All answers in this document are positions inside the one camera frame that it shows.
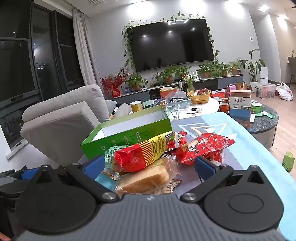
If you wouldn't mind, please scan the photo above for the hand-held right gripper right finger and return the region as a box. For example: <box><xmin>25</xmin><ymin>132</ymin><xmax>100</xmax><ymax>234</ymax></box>
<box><xmin>180</xmin><ymin>156</ymin><xmax>266</xmax><ymax>205</ymax></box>

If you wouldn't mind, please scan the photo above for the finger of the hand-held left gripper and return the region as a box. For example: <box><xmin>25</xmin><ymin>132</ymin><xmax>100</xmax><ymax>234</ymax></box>
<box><xmin>0</xmin><ymin>167</ymin><xmax>39</xmax><ymax>180</ymax></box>

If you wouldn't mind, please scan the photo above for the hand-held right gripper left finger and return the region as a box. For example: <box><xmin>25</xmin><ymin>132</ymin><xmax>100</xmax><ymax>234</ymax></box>
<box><xmin>35</xmin><ymin>155</ymin><xmax>119</xmax><ymax>204</ymax></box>

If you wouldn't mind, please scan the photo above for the green snack packet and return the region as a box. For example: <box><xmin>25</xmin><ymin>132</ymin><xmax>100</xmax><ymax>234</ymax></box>
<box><xmin>104</xmin><ymin>146</ymin><xmax>131</xmax><ymax>167</ymax></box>

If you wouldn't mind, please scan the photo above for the red crinkly snack bag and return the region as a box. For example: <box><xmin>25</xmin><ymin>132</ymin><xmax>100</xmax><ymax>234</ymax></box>
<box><xmin>179</xmin><ymin>133</ymin><xmax>236</xmax><ymax>165</ymax></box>

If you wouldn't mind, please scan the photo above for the red snack packet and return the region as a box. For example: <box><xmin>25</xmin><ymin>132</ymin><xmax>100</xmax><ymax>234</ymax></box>
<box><xmin>166</xmin><ymin>131</ymin><xmax>188</xmax><ymax>152</ymax></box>

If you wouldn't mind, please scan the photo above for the clear black-print snack packet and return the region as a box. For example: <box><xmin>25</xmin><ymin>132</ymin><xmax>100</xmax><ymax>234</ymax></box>
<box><xmin>148</xmin><ymin>178</ymin><xmax>181</xmax><ymax>195</ymax></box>

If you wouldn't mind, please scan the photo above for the red yellow striped snack bag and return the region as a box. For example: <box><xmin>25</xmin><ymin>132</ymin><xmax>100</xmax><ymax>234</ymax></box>
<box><xmin>111</xmin><ymin>131</ymin><xmax>173</xmax><ymax>173</ymax></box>

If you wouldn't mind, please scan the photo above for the sliced bread packet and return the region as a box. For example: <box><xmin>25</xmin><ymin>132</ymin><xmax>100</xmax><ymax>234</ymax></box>
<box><xmin>115</xmin><ymin>155</ymin><xmax>182</xmax><ymax>198</ymax></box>

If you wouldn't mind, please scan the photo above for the green cardboard box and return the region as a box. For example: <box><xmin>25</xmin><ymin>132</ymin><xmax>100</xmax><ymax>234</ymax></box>
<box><xmin>80</xmin><ymin>105</ymin><xmax>173</xmax><ymax>160</ymax></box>

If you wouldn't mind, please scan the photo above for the white round table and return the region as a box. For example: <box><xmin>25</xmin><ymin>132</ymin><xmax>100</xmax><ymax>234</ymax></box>
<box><xmin>128</xmin><ymin>96</ymin><xmax>220</xmax><ymax>121</ymax></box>

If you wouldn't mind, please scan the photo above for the beige sofa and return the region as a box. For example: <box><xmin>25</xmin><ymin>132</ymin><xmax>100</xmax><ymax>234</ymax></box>
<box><xmin>20</xmin><ymin>84</ymin><xmax>133</xmax><ymax>163</ymax></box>

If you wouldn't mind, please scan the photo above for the grey pillow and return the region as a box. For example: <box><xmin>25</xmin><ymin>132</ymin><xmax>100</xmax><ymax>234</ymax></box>
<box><xmin>105</xmin><ymin>100</ymin><xmax>118</xmax><ymax>116</ymax></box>

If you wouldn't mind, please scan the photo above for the white and blue carton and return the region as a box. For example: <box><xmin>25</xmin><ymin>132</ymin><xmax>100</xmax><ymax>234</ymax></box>
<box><xmin>229</xmin><ymin>90</ymin><xmax>252</xmax><ymax>128</ymax></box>

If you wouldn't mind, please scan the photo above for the glass pitcher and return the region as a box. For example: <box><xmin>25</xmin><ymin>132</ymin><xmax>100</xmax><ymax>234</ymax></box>
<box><xmin>165</xmin><ymin>102</ymin><xmax>181</xmax><ymax>120</ymax></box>

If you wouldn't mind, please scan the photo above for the yellow woven basket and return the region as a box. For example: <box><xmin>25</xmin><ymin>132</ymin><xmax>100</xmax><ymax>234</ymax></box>
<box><xmin>187</xmin><ymin>90</ymin><xmax>211</xmax><ymax>104</ymax></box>

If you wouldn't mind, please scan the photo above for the yellow can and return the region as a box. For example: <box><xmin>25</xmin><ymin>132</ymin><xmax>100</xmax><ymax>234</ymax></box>
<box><xmin>130</xmin><ymin>100</ymin><xmax>143</xmax><ymax>113</ymax></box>

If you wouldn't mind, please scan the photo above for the dark marble round table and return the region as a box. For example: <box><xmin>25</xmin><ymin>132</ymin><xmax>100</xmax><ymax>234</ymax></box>
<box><xmin>240</xmin><ymin>104</ymin><xmax>279</xmax><ymax>150</ymax></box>

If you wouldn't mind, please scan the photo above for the red gift bag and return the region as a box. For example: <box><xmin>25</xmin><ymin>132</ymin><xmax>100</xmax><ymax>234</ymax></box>
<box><xmin>210</xmin><ymin>89</ymin><xmax>228</xmax><ymax>100</ymax></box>

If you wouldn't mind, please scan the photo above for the spider plant in vase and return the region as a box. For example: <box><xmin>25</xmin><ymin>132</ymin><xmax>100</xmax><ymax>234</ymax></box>
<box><xmin>179</xmin><ymin>72</ymin><xmax>201</xmax><ymax>93</ymax></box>

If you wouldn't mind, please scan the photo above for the green flat packet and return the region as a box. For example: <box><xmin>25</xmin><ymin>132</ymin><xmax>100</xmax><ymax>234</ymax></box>
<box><xmin>254</xmin><ymin>111</ymin><xmax>277</xmax><ymax>119</ymax></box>

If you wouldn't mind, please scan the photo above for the orange tissue box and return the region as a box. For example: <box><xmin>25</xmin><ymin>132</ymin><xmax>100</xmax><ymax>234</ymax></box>
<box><xmin>159</xmin><ymin>87</ymin><xmax>179</xmax><ymax>100</ymax></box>

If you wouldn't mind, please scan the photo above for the pink box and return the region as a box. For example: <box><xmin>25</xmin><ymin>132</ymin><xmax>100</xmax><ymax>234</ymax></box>
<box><xmin>226</xmin><ymin>85</ymin><xmax>237</xmax><ymax>98</ymax></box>

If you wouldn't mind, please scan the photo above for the green slipper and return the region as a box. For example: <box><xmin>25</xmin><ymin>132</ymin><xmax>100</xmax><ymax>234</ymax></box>
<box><xmin>282</xmin><ymin>152</ymin><xmax>296</xmax><ymax>172</ymax></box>

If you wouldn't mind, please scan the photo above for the red berry bouquet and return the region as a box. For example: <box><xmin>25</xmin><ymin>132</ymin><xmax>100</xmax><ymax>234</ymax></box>
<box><xmin>100</xmin><ymin>68</ymin><xmax>127</xmax><ymax>97</ymax></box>

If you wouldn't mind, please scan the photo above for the large leaf potted plant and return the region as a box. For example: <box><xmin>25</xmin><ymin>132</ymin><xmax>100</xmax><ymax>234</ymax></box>
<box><xmin>238</xmin><ymin>49</ymin><xmax>265</xmax><ymax>93</ymax></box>

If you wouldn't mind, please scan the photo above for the green potted plant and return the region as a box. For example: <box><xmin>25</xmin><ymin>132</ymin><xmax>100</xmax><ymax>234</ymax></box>
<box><xmin>176</xmin><ymin>66</ymin><xmax>192</xmax><ymax>79</ymax></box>
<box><xmin>215</xmin><ymin>61</ymin><xmax>230</xmax><ymax>77</ymax></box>
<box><xmin>125</xmin><ymin>73</ymin><xmax>148</xmax><ymax>92</ymax></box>
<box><xmin>198</xmin><ymin>62</ymin><xmax>216</xmax><ymax>79</ymax></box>
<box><xmin>229</xmin><ymin>61</ymin><xmax>242</xmax><ymax>76</ymax></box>
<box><xmin>159</xmin><ymin>67</ymin><xmax>178</xmax><ymax>85</ymax></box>

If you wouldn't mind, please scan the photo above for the clear storage bin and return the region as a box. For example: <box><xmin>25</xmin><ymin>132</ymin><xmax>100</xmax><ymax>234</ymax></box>
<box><xmin>255</xmin><ymin>83</ymin><xmax>276</xmax><ymax>99</ymax></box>

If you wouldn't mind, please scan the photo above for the black framed window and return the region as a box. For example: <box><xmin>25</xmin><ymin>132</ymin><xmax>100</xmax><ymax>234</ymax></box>
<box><xmin>0</xmin><ymin>0</ymin><xmax>85</xmax><ymax>149</ymax></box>

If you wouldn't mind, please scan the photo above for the white air purifier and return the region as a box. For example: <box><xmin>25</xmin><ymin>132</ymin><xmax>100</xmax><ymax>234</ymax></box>
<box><xmin>259</xmin><ymin>67</ymin><xmax>269</xmax><ymax>85</ymax></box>

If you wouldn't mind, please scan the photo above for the white plastic bag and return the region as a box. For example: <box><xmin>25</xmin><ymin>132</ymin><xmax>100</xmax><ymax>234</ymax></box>
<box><xmin>276</xmin><ymin>82</ymin><xmax>294</xmax><ymax>101</ymax></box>

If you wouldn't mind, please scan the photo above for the white curtain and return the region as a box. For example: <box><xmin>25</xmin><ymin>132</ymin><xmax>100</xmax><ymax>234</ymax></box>
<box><xmin>72</xmin><ymin>8</ymin><xmax>102</xmax><ymax>90</ymax></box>

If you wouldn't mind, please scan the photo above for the grey dining chair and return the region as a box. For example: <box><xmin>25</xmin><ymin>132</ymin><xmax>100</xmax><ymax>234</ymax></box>
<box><xmin>287</xmin><ymin>56</ymin><xmax>296</xmax><ymax>84</ymax></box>

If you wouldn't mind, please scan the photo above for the trailing vine plant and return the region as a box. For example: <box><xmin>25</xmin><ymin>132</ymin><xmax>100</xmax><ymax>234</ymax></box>
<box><xmin>121</xmin><ymin>11</ymin><xmax>220</xmax><ymax>70</ymax></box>

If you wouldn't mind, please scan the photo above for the wall television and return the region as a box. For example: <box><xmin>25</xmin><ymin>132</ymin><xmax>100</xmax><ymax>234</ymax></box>
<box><xmin>127</xmin><ymin>19</ymin><xmax>215</xmax><ymax>73</ymax></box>

